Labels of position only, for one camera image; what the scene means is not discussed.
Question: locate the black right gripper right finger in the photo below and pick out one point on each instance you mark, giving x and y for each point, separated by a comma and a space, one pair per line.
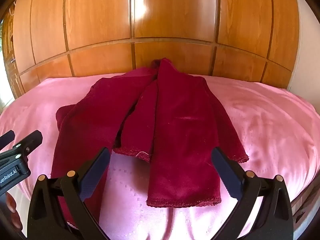
274, 219

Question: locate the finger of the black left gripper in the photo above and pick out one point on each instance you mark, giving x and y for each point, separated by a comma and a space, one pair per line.
6, 139
28, 144

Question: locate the dark red knit garment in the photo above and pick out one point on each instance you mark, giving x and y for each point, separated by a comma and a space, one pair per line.
160, 115

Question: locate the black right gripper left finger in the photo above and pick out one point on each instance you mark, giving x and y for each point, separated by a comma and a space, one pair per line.
45, 217

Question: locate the pink bed cover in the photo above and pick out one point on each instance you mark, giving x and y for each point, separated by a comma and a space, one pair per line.
279, 132

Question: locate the left hand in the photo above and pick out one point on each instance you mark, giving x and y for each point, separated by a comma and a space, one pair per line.
14, 216

